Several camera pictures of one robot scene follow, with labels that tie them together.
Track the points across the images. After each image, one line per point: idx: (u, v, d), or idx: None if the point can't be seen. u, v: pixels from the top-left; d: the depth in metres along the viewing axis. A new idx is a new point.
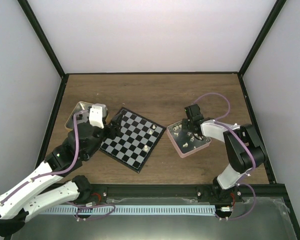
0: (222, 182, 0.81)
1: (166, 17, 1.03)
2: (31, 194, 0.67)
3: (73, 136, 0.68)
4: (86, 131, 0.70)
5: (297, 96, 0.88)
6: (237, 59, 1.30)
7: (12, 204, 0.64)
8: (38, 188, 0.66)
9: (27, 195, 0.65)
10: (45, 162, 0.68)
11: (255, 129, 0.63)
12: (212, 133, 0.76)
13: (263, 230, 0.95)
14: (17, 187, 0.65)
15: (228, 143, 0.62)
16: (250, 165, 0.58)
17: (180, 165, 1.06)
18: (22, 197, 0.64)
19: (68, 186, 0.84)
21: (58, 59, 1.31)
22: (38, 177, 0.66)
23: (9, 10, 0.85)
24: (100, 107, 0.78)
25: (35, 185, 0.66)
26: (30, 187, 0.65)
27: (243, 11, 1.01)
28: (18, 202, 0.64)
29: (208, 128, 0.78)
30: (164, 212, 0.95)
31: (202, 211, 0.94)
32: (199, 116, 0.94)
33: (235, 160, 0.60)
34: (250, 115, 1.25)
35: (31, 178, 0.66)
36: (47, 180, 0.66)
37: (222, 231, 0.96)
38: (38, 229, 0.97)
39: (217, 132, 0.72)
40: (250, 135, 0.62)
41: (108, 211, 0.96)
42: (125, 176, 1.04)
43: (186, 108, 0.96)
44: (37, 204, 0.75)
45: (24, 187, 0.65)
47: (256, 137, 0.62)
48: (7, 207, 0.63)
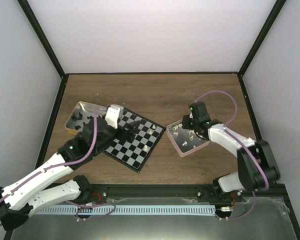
0: (222, 183, 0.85)
1: (167, 17, 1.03)
2: (42, 185, 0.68)
3: (88, 128, 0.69)
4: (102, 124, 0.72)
5: (297, 95, 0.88)
6: (237, 59, 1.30)
7: (22, 193, 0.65)
8: (49, 179, 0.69)
9: (38, 185, 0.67)
10: (58, 153, 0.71)
11: (269, 147, 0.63)
12: (223, 142, 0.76)
13: (263, 230, 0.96)
14: (29, 177, 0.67)
15: (241, 161, 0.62)
16: (263, 184, 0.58)
17: (180, 165, 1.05)
18: (33, 187, 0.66)
19: (70, 185, 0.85)
21: (58, 59, 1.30)
22: (51, 168, 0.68)
23: (9, 10, 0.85)
24: (118, 108, 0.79)
25: (47, 176, 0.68)
26: (42, 177, 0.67)
27: (243, 11, 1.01)
28: (28, 193, 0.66)
29: (216, 135, 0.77)
30: (164, 212, 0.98)
31: (202, 211, 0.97)
32: (206, 117, 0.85)
33: (247, 179, 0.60)
34: (250, 115, 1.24)
35: (44, 169, 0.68)
36: (59, 172, 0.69)
37: (222, 231, 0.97)
38: (38, 229, 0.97)
39: (228, 143, 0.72)
40: (265, 154, 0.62)
41: (108, 211, 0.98)
42: (125, 176, 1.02)
43: (192, 107, 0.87)
44: (41, 199, 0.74)
45: (35, 177, 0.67)
47: (271, 156, 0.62)
48: (17, 197, 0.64)
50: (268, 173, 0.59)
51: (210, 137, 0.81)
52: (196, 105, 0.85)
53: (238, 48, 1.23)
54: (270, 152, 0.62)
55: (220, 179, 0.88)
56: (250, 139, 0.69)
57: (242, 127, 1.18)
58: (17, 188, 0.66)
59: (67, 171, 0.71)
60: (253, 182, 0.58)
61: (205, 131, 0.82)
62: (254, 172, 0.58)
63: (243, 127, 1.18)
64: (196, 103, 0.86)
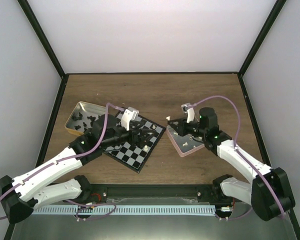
0: (225, 188, 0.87)
1: (166, 17, 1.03)
2: (53, 177, 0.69)
3: (98, 125, 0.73)
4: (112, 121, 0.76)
5: (297, 95, 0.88)
6: (237, 59, 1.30)
7: (33, 184, 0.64)
8: (60, 171, 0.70)
9: (50, 176, 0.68)
10: (70, 147, 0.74)
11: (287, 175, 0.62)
12: (234, 162, 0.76)
13: (262, 230, 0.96)
14: (41, 168, 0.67)
15: (256, 189, 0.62)
16: (276, 213, 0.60)
17: (180, 165, 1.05)
18: (46, 178, 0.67)
19: (72, 184, 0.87)
21: (58, 59, 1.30)
22: (63, 161, 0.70)
23: (9, 11, 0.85)
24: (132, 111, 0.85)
25: (59, 168, 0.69)
26: (55, 169, 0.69)
27: (243, 11, 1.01)
28: (39, 184, 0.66)
29: (227, 154, 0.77)
30: (164, 212, 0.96)
31: (202, 212, 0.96)
32: (216, 126, 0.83)
33: (261, 206, 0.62)
34: (250, 115, 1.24)
35: (56, 161, 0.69)
36: (71, 165, 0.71)
37: (221, 231, 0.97)
38: (38, 228, 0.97)
39: (240, 165, 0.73)
40: (282, 183, 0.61)
41: (108, 211, 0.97)
42: (125, 176, 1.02)
43: (203, 115, 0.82)
44: (45, 194, 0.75)
45: (47, 169, 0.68)
47: (287, 185, 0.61)
48: (29, 187, 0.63)
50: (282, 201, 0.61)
51: (218, 153, 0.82)
52: (209, 116, 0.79)
53: (238, 48, 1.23)
54: (287, 182, 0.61)
55: (222, 184, 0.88)
56: (265, 166, 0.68)
57: (242, 127, 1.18)
58: (28, 178, 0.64)
59: (76, 166, 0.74)
60: (269, 212, 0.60)
61: (214, 145, 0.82)
62: (271, 203, 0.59)
63: (243, 127, 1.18)
64: (208, 114, 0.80)
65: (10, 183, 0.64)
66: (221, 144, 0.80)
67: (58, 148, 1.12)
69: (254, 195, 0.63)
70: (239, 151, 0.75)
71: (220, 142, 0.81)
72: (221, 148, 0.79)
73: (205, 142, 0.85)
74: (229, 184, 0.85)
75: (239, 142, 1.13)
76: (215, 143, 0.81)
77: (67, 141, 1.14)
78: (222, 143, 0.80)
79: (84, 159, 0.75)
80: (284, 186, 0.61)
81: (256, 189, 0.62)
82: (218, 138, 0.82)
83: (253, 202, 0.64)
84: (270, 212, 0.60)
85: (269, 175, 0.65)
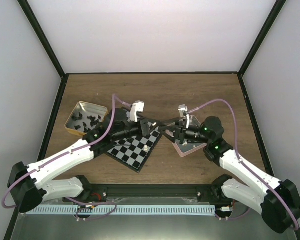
0: (227, 191, 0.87)
1: (166, 17, 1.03)
2: (66, 167, 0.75)
3: (109, 118, 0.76)
4: (120, 115, 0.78)
5: (297, 95, 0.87)
6: (237, 59, 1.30)
7: (48, 171, 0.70)
8: (74, 160, 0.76)
9: (64, 165, 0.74)
10: (84, 139, 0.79)
11: (296, 187, 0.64)
12: (238, 174, 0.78)
13: (262, 230, 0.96)
14: (57, 156, 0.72)
15: (269, 204, 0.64)
16: (290, 224, 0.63)
17: (180, 165, 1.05)
18: (59, 167, 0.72)
19: (75, 181, 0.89)
21: (58, 59, 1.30)
22: (77, 151, 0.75)
23: (9, 10, 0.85)
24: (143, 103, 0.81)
25: (73, 157, 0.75)
26: (70, 158, 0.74)
27: (242, 11, 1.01)
28: (53, 171, 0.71)
29: (231, 167, 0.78)
30: (164, 212, 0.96)
31: (202, 212, 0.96)
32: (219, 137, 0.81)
33: (275, 218, 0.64)
34: (250, 115, 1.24)
35: (72, 150, 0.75)
36: (84, 155, 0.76)
37: (221, 231, 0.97)
38: (38, 228, 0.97)
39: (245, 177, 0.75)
40: (292, 195, 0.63)
41: (108, 211, 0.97)
42: (125, 176, 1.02)
43: (207, 128, 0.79)
44: (53, 187, 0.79)
45: (62, 157, 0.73)
47: (297, 196, 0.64)
48: (44, 174, 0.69)
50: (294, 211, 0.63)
51: (220, 164, 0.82)
52: (215, 130, 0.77)
53: (238, 48, 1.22)
54: (296, 191, 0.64)
55: (224, 185, 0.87)
56: (274, 179, 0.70)
57: (241, 127, 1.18)
58: (43, 165, 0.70)
59: (88, 158, 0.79)
60: (283, 224, 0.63)
61: (215, 156, 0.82)
62: (285, 216, 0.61)
63: (243, 127, 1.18)
64: (214, 128, 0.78)
65: (26, 169, 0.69)
66: (223, 156, 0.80)
67: (58, 148, 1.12)
69: (266, 209, 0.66)
70: (243, 163, 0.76)
71: (223, 153, 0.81)
72: (224, 161, 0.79)
73: (206, 152, 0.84)
74: (233, 188, 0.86)
75: (239, 142, 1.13)
76: (218, 154, 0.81)
77: (67, 141, 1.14)
78: (224, 155, 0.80)
79: (97, 152, 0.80)
80: (294, 197, 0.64)
81: (268, 203, 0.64)
82: (220, 149, 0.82)
83: (266, 215, 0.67)
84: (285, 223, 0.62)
85: (278, 188, 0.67)
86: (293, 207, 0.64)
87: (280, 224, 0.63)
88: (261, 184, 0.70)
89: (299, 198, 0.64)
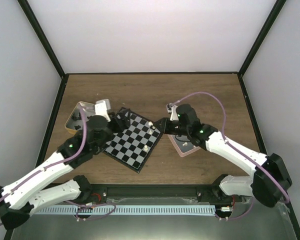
0: (225, 187, 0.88)
1: (166, 18, 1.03)
2: (43, 183, 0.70)
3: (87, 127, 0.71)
4: (101, 123, 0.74)
5: (297, 95, 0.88)
6: (236, 59, 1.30)
7: (22, 192, 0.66)
8: (50, 177, 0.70)
9: (39, 183, 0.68)
10: (58, 151, 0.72)
11: (282, 160, 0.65)
12: (226, 155, 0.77)
13: (262, 230, 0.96)
14: (28, 177, 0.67)
15: (258, 180, 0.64)
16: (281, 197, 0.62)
17: (181, 165, 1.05)
18: (33, 186, 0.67)
19: (70, 185, 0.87)
21: (58, 59, 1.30)
22: (51, 167, 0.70)
23: (9, 10, 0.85)
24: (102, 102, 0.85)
25: (47, 174, 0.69)
26: (44, 175, 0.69)
27: (242, 11, 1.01)
28: (28, 192, 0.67)
29: (219, 149, 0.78)
30: (164, 212, 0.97)
31: (202, 211, 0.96)
32: (196, 120, 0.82)
33: (266, 194, 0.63)
34: (250, 115, 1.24)
35: (44, 168, 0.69)
36: (60, 170, 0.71)
37: (221, 230, 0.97)
38: (37, 228, 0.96)
39: (230, 154, 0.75)
40: (279, 168, 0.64)
41: (108, 211, 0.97)
42: (125, 176, 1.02)
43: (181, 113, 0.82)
44: (42, 198, 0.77)
45: (36, 177, 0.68)
47: (284, 168, 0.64)
48: (17, 197, 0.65)
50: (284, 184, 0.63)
51: (207, 148, 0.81)
52: (185, 112, 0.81)
53: (238, 48, 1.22)
54: (283, 165, 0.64)
55: (222, 183, 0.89)
56: (260, 155, 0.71)
57: (241, 127, 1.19)
58: (17, 187, 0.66)
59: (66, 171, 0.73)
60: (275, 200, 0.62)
61: (201, 140, 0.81)
62: (274, 188, 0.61)
63: (243, 127, 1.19)
64: (185, 110, 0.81)
65: (1, 192, 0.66)
66: (209, 139, 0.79)
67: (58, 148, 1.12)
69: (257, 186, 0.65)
70: (230, 143, 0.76)
71: (208, 136, 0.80)
72: (210, 144, 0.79)
73: (192, 139, 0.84)
74: (228, 182, 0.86)
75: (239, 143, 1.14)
76: (203, 138, 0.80)
77: None
78: (209, 137, 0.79)
79: (74, 163, 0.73)
80: (281, 170, 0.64)
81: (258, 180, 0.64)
82: (205, 133, 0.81)
83: (260, 196, 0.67)
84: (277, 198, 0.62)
85: (265, 163, 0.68)
86: (281, 181, 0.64)
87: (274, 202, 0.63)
88: (248, 161, 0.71)
89: (286, 170, 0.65)
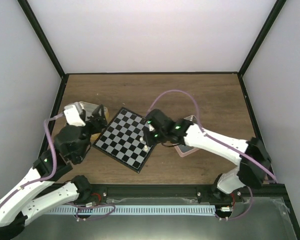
0: (223, 187, 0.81)
1: (166, 17, 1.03)
2: (25, 200, 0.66)
3: (58, 140, 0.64)
4: (71, 134, 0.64)
5: (297, 94, 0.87)
6: (236, 59, 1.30)
7: (5, 212, 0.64)
8: (30, 194, 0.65)
9: (19, 201, 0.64)
10: (34, 168, 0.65)
11: (262, 141, 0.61)
12: (208, 148, 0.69)
13: (265, 231, 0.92)
14: (9, 195, 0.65)
15: (244, 167, 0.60)
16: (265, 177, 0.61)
17: (180, 165, 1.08)
18: (13, 205, 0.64)
19: (68, 188, 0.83)
21: (58, 59, 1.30)
22: (27, 185, 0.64)
23: (9, 9, 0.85)
24: (72, 105, 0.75)
25: (25, 192, 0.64)
26: (22, 194, 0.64)
27: (242, 11, 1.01)
28: (11, 211, 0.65)
29: (199, 143, 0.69)
30: (164, 212, 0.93)
31: (202, 211, 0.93)
32: (167, 120, 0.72)
33: (252, 178, 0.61)
34: (250, 114, 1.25)
35: (21, 186, 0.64)
36: (37, 187, 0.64)
37: (222, 231, 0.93)
38: (36, 228, 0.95)
39: (214, 147, 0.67)
40: (260, 150, 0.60)
41: (108, 211, 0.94)
42: (125, 176, 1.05)
43: (149, 119, 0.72)
44: (36, 208, 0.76)
45: (16, 195, 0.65)
47: (264, 150, 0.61)
48: (0, 216, 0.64)
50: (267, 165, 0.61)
51: (187, 143, 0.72)
52: (152, 116, 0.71)
53: (238, 48, 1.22)
54: (263, 145, 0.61)
55: (219, 184, 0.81)
56: (240, 141, 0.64)
57: (241, 127, 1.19)
58: None
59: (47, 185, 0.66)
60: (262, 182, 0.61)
61: (179, 137, 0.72)
62: (258, 172, 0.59)
63: (243, 126, 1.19)
64: (152, 114, 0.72)
65: None
66: (187, 134, 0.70)
67: None
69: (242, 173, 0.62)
70: (209, 135, 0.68)
71: (185, 131, 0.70)
72: (189, 139, 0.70)
73: (170, 139, 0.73)
74: (222, 181, 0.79)
75: None
76: (181, 134, 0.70)
77: None
78: (187, 133, 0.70)
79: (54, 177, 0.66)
80: (262, 152, 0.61)
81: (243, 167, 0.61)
82: (181, 128, 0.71)
83: (244, 181, 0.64)
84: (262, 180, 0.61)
85: (247, 148, 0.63)
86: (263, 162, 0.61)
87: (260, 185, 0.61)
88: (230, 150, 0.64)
89: (265, 150, 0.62)
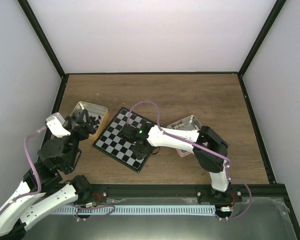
0: (217, 185, 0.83)
1: (166, 17, 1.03)
2: (20, 211, 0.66)
3: (42, 155, 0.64)
4: (54, 148, 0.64)
5: (297, 94, 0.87)
6: (236, 59, 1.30)
7: (0, 223, 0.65)
8: (23, 205, 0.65)
9: (13, 213, 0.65)
10: (24, 181, 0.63)
11: (212, 129, 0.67)
12: (169, 144, 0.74)
13: (264, 231, 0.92)
14: (3, 208, 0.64)
15: (200, 155, 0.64)
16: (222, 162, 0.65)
17: (180, 165, 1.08)
18: (8, 217, 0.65)
19: (66, 190, 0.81)
21: (58, 59, 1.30)
22: (19, 198, 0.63)
23: (9, 10, 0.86)
24: (54, 118, 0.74)
25: (18, 204, 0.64)
26: (15, 206, 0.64)
27: (242, 11, 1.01)
28: (6, 222, 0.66)
29: (161, 142, 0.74)
30: (164, 212, 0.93)
31: (202, 212, 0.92)
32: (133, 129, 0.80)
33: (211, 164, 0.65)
34: (250, 115, 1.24)
35: (12, 200, 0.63)
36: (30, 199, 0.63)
37: (222, 231, 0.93)
38: (35, 228, 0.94)
39: (174, 143, 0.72)
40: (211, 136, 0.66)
41: (108, 211, 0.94)
42: (125, 175, 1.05)
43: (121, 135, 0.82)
44: (35, 213, 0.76)
45: (10, 207, 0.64)
47: (215, 136, 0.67)
48: None
50: (221, 150, 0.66)
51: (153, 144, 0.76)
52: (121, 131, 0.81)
53: (238, 48, 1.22)
54: (213, 132, 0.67)
55: (213, 185, 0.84)
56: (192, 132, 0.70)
57: (241, 127, 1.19)
58: None
59: (39, 196, 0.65)
60: (220, 166, 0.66)
61: (144, 140, 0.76)
62: (215, 157, 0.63)
63: (243, 126, 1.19)
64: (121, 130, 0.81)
65: None
66: (149, 136, 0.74)
67: None
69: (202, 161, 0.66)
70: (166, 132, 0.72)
71: (147, 133, 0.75)
72: (152, 140, 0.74)
73: (140, 144, 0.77)
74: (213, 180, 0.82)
75: (239, 142, 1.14)
76: (144, 137, 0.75)
77: None
78: (148, 135, 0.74)
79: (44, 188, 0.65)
80: (213, 138, 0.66)
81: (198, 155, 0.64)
82: (143, 131, 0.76)
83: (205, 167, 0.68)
84: (220, 164, 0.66)
85: (200, 135, 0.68)
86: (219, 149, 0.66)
87: (219, 168, 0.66)
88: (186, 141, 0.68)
89: (216, 136, 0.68)
